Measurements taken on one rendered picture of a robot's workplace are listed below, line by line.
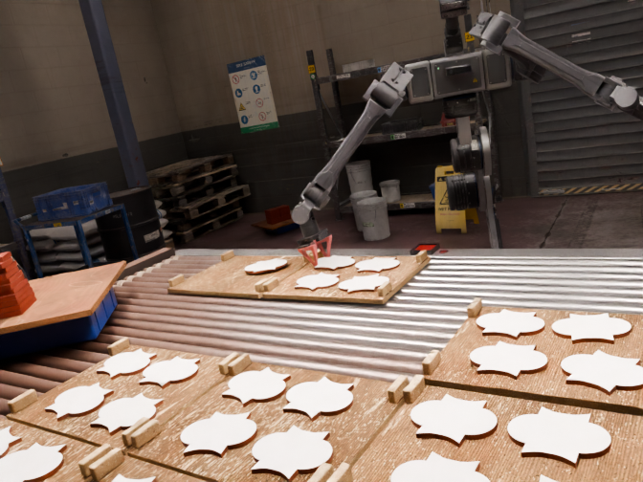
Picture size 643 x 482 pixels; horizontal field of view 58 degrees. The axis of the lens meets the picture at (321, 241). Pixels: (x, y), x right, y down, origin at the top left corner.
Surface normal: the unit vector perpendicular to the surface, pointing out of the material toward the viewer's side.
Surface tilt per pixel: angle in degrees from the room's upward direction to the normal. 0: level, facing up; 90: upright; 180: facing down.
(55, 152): 90
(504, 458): 0
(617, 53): 85
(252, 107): 90
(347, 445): 0
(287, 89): 90
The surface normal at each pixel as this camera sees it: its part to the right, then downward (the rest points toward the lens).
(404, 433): -0.18, -0.95
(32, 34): 0.86, -0.03
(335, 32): -0.48, 0.31
